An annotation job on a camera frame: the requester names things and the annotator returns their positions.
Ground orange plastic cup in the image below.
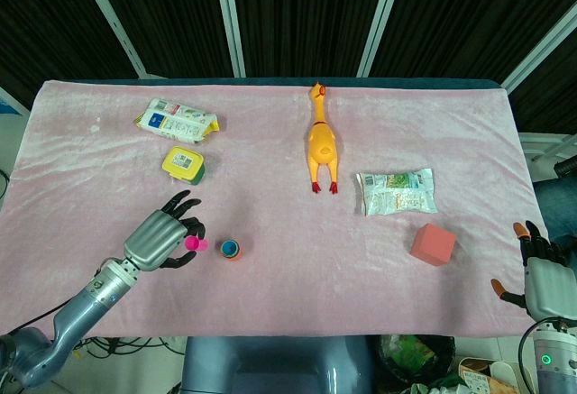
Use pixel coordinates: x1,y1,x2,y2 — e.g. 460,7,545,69
219,241,245,264

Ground white green snack bag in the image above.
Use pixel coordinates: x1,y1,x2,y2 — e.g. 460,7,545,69
355,168,439,217

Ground pink plastic cup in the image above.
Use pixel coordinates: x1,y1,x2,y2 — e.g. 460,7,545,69
183,234,210,252

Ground cardboard box with labels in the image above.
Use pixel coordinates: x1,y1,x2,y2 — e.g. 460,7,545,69
457,356,522,394

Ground yellow lid green container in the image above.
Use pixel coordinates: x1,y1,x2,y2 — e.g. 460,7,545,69
161,145,207,187

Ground yellow rubber chicken toy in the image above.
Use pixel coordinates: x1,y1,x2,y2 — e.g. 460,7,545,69
307,80,340,195

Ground person leg in jeans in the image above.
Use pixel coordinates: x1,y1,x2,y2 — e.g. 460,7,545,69
531,172,577,244

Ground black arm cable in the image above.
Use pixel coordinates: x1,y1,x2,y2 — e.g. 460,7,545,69
0,256,116,337
517,317,563,394

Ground white panel with blue sign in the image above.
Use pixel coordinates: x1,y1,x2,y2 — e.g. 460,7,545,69
0,85,29,116

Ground salmon pink cube block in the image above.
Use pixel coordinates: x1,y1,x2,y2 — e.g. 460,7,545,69
409,223,457,268

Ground pink plush table cloth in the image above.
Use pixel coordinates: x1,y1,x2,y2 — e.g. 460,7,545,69
0,79,549,339

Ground white blue yellow package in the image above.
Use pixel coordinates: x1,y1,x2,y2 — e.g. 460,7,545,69
133,97,221,144

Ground black trash bin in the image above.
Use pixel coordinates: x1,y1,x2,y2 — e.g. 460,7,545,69
376,334,456,394

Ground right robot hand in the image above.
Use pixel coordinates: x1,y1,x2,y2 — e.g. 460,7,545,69
490,220,577,321

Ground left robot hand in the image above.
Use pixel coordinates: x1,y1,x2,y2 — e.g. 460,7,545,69
123,189,210,273

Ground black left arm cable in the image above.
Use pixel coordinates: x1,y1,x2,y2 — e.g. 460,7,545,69
0,256,116,337

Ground blue grey robot torso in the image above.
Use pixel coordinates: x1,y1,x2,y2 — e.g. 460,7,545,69
179,334,376,394

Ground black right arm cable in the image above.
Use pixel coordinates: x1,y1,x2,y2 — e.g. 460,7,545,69
517,317,563,394

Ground black curtain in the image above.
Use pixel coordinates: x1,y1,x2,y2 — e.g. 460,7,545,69
0,0,577,136

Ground white frame post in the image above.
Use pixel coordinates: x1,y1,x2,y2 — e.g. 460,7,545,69
73,0,149,78
499,4,577,94
211,0,247,78
355,0,409,78

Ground grey metal rack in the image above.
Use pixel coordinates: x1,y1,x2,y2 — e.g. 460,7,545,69
517,131,577,173

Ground black floor cable bundle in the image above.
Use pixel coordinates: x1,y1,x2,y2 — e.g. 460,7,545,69
71,334,187,360

